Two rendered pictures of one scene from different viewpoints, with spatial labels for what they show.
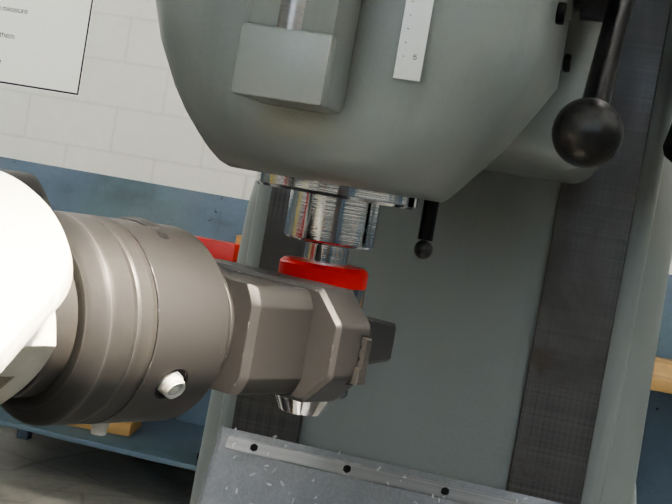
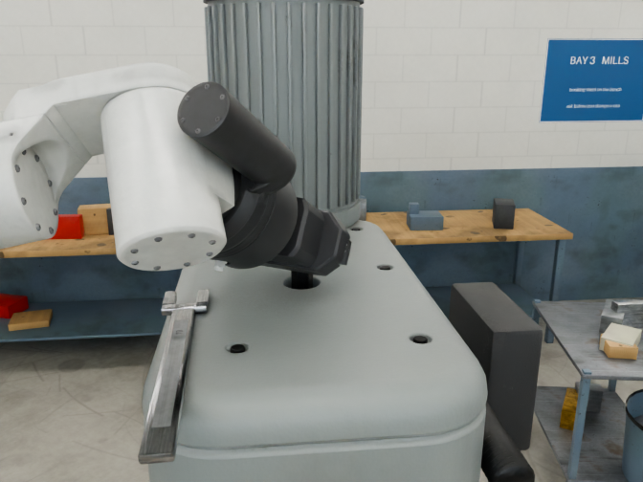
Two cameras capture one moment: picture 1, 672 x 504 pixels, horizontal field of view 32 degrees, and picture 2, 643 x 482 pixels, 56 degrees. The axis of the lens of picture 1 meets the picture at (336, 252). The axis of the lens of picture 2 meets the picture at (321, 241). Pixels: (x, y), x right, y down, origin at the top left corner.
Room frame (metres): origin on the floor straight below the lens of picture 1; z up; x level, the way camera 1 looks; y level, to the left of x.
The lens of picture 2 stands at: (0.07, 0.18, 2.11)
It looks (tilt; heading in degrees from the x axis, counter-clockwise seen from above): 17 degrees down; 340
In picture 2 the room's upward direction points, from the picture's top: straight up
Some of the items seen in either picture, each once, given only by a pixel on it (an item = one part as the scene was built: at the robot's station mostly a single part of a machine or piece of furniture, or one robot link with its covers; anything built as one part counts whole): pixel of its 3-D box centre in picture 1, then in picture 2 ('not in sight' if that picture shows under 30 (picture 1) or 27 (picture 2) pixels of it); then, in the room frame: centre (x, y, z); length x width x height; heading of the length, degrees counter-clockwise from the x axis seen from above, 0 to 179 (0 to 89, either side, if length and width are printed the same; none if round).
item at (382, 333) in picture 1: (358, 341); not in sight; (0.59, -0.02, 1.23); 0.06 x 0.02 x 0.03; 141
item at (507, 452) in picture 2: not in sight; (430, 348); (0.61, -0.15, 1.79); 0.45 x 0.04 x 0.04; 166
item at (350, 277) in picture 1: (323, 272); not in sight; (0.61, 0.00, 1.26); 0.05 x 0.05 x 0.01
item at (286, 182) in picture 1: (337, 189); not in sight; (0.61, 0.00, 1.31); 0.09 x 0.09 x 0.01
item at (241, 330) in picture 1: (187, 328); not in sight; (0.54, 0.06, 1.23); 0.13 x 0.12 x 0.10; 51
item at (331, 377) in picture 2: not in sight; (300, 347); (0.63, 0.00, 1.81); 0.47 x 0.26 x 0.16; 166
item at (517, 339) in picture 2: not in sight; (491, 361); (0.82, -0.39, 1.62); 0.20 x 0.09 x 0.21; 166
